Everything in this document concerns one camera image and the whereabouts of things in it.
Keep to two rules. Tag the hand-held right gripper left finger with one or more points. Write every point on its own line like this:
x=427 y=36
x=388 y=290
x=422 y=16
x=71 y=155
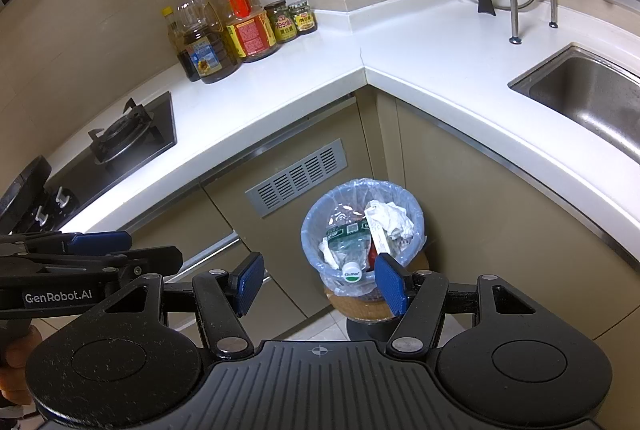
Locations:
x=248 y=282

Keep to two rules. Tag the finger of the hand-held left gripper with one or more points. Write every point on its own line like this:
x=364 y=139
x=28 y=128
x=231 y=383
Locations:
x=150 y=260
x=100 y=241

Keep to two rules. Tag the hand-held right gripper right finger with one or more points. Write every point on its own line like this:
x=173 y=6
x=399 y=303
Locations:
x=392 y=282

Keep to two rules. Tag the clear plastic water bottle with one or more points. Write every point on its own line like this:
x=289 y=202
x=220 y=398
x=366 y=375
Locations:
x=345 y=245

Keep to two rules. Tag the white mesh bin with liner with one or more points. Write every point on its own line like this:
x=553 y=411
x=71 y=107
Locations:
x=312 y=230

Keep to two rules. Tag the person's left hand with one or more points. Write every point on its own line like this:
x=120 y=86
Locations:
x=15 y=370

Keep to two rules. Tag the beige vented cabinet door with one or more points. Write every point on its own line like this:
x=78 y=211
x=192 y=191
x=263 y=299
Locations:
x=280 y=240

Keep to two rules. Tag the beige cabinet drawer front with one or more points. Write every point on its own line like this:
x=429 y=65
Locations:
x=185 y=215

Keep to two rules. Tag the black gas stove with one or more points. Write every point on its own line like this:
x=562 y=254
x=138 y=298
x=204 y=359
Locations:
x=125 y=135

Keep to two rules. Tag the grey cabinet vent grille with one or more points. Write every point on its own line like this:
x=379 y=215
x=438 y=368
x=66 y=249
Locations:
x=295 y=177

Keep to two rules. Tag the slim dark sauce bottle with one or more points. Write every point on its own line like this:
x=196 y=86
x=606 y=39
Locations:
x=182 y=55

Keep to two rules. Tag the large dark oil bottle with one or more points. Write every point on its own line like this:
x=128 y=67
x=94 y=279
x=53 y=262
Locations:
x=210 y=55

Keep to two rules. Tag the green lidded jar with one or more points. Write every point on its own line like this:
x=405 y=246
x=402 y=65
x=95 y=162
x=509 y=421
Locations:
x=282 y=25
x=304 y=20

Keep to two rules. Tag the steel sink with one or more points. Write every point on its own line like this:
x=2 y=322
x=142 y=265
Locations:
x=590 y=100

